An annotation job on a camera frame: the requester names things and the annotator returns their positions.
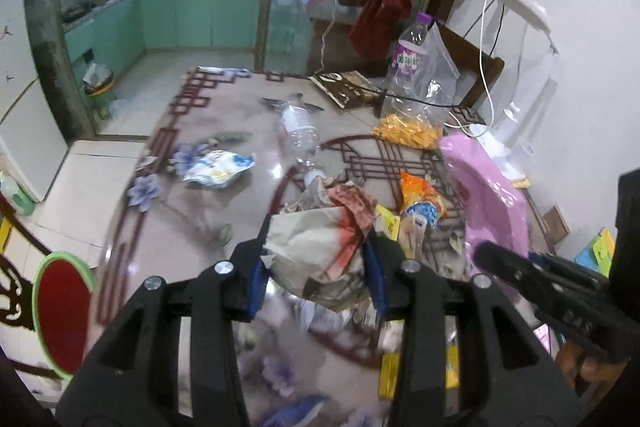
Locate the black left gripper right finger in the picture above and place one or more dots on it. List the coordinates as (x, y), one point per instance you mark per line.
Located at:
(506, 376)

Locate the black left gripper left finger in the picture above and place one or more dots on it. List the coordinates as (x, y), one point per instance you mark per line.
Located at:
(168, 357)

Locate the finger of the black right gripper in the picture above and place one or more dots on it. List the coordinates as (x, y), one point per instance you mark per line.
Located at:
(571, 299)

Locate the orange snack bag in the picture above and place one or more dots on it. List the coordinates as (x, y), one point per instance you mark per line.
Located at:
(420, 197)

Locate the brown paper wad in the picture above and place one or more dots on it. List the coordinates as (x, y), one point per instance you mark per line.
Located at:
(313, 247)

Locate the yellow cardboard box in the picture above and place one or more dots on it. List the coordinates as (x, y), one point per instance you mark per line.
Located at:
(444, 371)

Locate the green kitchen trash bin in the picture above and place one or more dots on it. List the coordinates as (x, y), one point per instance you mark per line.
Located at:
(98, 83)

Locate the green kitchen cabinets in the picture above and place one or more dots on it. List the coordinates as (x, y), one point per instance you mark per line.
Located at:
(120, 31)

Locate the red bin with green rim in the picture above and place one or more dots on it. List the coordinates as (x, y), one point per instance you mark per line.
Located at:
(61, 295)

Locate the pink plastic bag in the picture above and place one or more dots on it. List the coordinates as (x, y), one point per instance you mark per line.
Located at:
(494, 210)

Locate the dark carved wooden chair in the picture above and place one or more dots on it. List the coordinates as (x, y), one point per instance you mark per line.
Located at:
(18, 291)

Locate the blue plastic wrapper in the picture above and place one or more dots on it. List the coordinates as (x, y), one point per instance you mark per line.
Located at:
(301, 412)

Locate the white desk lamp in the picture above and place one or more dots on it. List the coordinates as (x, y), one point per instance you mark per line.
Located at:
(520, 32)

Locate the blue white snack wrapper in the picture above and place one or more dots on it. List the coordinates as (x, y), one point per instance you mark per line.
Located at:
(218, 168)

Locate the white refrigerator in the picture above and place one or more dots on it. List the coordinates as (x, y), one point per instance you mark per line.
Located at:
(30, 137)

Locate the clear bag of orange snacks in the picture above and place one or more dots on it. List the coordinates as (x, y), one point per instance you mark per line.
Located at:
(419, 124)

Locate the purple label water bottle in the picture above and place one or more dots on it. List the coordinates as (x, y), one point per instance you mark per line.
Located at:
(406, 59)

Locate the clear empty plastic bottle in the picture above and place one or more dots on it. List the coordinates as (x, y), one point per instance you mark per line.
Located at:
(301, 140)

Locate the brown patterned flat box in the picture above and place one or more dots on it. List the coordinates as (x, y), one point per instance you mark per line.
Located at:
(348, 90)

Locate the red hanging garment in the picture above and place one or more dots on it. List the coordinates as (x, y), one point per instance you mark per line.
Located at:
(372, 33)

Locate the wooden chair by wall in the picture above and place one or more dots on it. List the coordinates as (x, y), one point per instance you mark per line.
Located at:
(466, 56)

